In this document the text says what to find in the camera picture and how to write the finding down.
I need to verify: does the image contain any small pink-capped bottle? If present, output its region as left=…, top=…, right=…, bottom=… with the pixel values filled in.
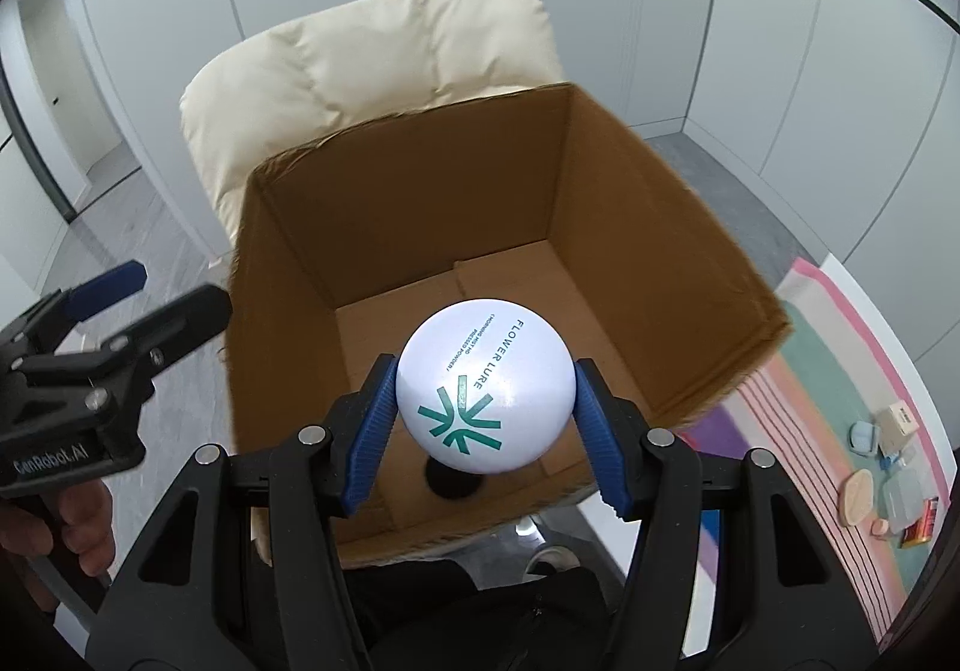
left=871, top=518, right=893, bottom=540

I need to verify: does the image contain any striped colourful cloth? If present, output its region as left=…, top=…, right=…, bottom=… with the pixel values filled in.
left=682, top=258, right=957, bottom=645

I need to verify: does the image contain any person's left hand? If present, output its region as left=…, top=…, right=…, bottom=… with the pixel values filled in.
left=2, top=481, right=116, bottom=612

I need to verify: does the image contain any blue clear small bottle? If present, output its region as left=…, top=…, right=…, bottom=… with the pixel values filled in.
left=878, top=445, right=916, bottom=474

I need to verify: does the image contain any clear plastic square container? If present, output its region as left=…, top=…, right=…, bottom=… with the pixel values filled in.
left=880, top=468, right=926, bottom=534

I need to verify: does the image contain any cream padded chair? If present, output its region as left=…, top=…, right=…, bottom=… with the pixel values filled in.
left=181, top=0, right=568, bottom=263

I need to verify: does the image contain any red can yellow lid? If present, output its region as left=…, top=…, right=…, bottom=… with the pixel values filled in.
left=900, top=497, right=939, bottom=549

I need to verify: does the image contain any light blue small case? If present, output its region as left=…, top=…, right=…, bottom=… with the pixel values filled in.
left=848, top=421, right=880, bottom=456

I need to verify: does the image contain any beige oval powder puff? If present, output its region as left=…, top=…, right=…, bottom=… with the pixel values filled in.
left=836, top=468, right=875, bottom=528

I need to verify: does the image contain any brown cardboard box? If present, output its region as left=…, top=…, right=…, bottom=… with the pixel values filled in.
left=221, top=80, right=796, bottom=571

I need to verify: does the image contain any black round puff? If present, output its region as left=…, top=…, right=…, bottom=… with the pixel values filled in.
left=425, top=458, right=485, bottom=501

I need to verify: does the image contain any white round compact case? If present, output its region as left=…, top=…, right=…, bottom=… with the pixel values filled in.
left=395, top=299, right=576, bottom=476

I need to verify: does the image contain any beige small carton box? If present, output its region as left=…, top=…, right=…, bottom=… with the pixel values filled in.
left=875, top=400, right=919, bottom=456

